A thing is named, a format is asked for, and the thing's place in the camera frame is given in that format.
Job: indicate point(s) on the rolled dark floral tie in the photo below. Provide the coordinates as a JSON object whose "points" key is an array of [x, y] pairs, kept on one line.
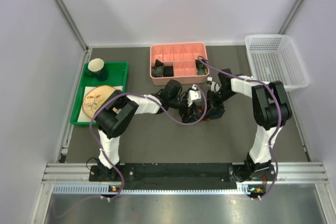
{"points": [[157, 70]]}

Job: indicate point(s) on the round painted wooden plate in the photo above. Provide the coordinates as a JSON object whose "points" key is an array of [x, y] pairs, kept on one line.
{"points": [[94, 102]]}

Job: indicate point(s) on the pink divided organizer box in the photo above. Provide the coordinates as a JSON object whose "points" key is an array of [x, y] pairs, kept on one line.
{"points": [[182, 57]]}

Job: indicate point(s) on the white perforated plastic basket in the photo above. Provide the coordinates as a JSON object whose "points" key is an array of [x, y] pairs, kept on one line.
{"points": [[276, 58]]}

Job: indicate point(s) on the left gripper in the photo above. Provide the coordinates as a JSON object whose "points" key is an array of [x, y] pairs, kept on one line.
{"points": [[190, 117]]}

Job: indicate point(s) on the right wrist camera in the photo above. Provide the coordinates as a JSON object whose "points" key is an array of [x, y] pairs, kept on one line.
{"points": [[213, 86]]}

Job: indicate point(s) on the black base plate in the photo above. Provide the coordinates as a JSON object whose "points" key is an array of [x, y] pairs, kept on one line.
{"points": [[178, 176]]}

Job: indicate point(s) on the green plastic tray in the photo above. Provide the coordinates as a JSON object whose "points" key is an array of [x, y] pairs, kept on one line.
{"points": [[117, 77]]}

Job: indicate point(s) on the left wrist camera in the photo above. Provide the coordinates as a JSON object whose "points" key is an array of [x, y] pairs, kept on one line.
{"points": [[193, 95]]}

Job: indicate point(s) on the rolled navy yellow floral tie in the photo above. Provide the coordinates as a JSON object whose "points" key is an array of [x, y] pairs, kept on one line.
{"points": [[201, 69]]}

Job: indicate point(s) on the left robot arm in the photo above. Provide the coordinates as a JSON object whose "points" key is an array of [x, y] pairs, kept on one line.
{"points": [[114, 116]]}

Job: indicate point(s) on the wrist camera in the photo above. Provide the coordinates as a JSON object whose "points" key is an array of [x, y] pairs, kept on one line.
{"points": [[193, 95], [213, 86]]}

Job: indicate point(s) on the aluminium frame rail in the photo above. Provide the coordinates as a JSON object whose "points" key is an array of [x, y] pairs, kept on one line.
{"points": [[71, 24]]}

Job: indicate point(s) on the black orange floral tie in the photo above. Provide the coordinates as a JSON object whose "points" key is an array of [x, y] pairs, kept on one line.
{"points": [[211, 113]]}

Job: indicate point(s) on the grey slotted cable duct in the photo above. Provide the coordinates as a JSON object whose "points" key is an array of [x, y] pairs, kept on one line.
{"points": [[241, 189]]}

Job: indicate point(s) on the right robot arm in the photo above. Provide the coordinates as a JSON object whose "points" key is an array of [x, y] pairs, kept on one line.
{"points": [[271, 110]]}

